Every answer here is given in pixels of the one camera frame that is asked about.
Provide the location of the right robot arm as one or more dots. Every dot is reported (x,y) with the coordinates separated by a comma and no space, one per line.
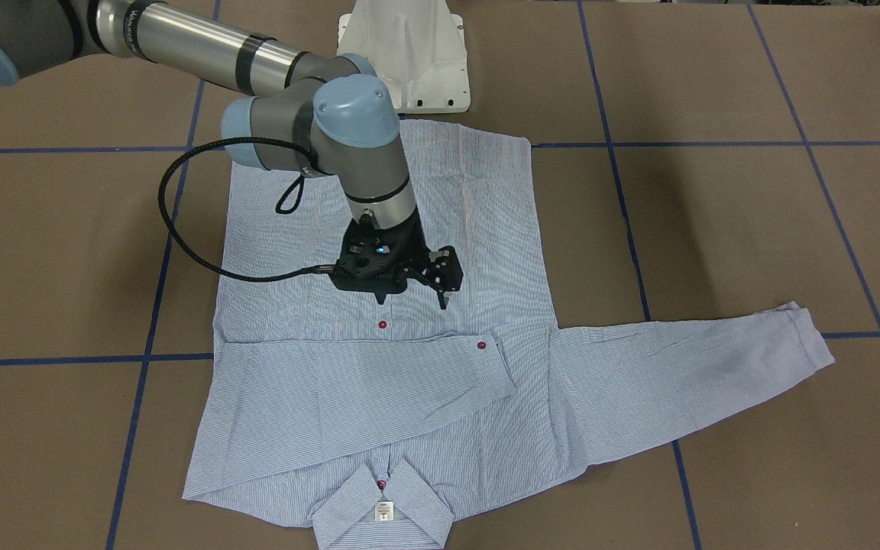
(298,111)

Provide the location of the blue striped button shirt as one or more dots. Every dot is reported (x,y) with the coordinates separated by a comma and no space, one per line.
(378,426)

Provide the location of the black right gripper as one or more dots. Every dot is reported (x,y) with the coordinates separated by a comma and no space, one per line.
(416,243)

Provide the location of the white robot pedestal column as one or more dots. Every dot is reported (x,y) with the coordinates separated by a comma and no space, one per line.
(417,48)

